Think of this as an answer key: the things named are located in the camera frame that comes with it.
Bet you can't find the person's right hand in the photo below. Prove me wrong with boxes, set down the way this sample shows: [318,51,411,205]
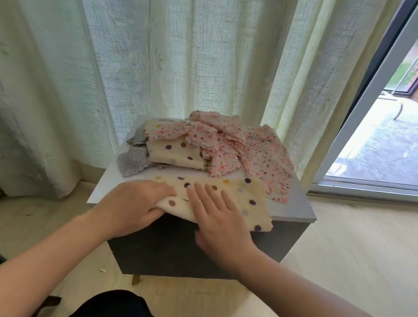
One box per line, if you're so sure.
[178,182,266,279]

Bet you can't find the person's left hand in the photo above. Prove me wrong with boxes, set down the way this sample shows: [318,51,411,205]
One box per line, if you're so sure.
[85,174,179,247]

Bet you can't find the pink floral cloths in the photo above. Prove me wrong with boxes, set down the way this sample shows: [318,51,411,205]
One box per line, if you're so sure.
[139,104,302,206]

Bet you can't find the person's right forearm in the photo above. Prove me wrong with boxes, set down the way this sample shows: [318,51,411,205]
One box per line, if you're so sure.
[230,247,418,317]

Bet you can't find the person's left forearm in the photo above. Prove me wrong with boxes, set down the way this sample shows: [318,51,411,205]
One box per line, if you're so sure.
[0,202,115,317]

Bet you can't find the person's black trouser leg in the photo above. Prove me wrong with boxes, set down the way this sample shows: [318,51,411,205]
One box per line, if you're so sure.
[63,283,169,317]

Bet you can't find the white table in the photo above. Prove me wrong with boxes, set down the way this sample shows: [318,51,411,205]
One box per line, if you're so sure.
[80,109,326,295]

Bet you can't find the white linen curtain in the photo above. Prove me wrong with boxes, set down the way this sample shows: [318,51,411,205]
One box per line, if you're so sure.
[0,0,402,246]

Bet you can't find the white sliding door frame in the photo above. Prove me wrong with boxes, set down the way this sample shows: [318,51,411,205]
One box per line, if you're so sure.
[310,0,418,205]

